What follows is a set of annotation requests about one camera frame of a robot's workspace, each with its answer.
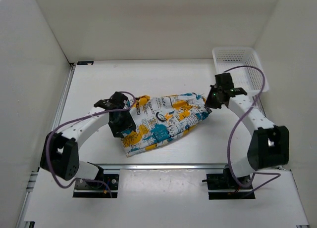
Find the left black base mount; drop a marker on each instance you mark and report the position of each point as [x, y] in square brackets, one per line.
[108, 189]

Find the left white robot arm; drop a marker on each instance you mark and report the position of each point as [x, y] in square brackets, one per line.
[60, 154]

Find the white perforated plastic basket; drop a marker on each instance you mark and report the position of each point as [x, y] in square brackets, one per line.
[244, 59]

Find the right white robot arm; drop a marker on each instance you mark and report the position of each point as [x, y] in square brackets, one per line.
[269, 145]

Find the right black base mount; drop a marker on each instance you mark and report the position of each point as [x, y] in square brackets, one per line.
[221, 186]

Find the small black label plate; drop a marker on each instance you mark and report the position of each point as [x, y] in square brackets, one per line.
[85, 62]

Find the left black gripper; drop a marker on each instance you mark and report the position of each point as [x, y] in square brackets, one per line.
[128, 124]

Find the white patterned printed shorts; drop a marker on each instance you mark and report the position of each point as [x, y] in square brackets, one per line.
[161, 120]

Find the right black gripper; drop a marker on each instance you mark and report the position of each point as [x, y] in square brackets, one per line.
[209, 103]

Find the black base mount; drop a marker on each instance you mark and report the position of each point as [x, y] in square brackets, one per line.
[221, 186]
[108, 189]

